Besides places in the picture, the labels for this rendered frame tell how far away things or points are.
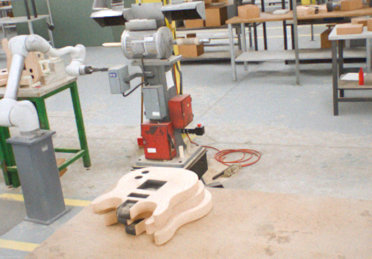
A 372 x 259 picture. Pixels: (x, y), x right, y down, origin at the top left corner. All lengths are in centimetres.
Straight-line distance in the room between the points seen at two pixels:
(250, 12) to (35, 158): 452
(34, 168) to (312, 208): 259
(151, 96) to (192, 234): 236
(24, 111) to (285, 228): 264
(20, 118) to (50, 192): 64
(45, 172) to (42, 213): 34
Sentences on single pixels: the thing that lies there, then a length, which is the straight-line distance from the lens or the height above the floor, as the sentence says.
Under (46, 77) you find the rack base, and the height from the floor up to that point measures 100.
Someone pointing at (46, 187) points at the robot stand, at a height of 30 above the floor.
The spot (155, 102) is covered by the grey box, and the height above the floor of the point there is 81.
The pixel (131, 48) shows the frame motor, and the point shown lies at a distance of 441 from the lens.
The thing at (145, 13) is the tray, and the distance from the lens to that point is 451.
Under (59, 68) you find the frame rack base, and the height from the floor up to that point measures 103.
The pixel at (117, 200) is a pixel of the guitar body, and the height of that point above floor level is 102.
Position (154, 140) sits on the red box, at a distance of 443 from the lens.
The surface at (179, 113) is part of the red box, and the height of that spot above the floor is 68.
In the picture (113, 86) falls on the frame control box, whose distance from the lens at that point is 430.
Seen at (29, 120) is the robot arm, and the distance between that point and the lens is 427.
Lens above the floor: 194
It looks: 17 degrees down
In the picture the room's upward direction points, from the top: 7 degrees counter-clockwise
